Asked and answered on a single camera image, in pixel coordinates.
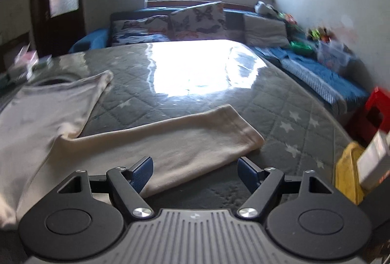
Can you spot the red plastic stool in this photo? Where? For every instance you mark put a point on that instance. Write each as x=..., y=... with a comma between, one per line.
x=374, y=99

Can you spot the yellow bag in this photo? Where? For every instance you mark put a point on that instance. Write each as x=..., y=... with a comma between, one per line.
x=350, y=172

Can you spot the panda plush toy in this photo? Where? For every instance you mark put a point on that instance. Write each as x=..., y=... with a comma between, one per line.
x=262, y=7

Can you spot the blue sofa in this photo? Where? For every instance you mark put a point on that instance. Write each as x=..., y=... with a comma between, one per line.
x=310, y=75

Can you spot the cream cotton garment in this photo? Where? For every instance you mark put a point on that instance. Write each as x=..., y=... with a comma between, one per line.
x=182, y=142

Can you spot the butterfly print pillow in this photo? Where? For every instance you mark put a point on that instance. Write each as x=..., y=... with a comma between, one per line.
x=137, y=27
x=198, y=20

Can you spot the white cardboard box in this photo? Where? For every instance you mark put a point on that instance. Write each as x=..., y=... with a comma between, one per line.
x=373, y=160

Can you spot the grey pillow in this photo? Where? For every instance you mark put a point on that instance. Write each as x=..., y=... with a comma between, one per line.
x=265, y=29

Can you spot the green plastic item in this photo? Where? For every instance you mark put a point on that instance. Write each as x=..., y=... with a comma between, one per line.
x=300, y=46

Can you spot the clear plastic storage box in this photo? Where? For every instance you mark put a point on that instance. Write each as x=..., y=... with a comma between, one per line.
x=335, y=53

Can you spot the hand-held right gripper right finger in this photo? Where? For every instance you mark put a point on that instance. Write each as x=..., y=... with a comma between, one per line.
x=248, y=174

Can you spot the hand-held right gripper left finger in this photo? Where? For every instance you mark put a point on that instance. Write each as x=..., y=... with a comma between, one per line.
x=143, y=172

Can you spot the pink green plush toy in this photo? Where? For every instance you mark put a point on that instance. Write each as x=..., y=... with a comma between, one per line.
x=288, y=18

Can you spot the quilted grey table cover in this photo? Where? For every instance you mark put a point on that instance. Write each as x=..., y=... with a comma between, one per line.
x=274, y=105

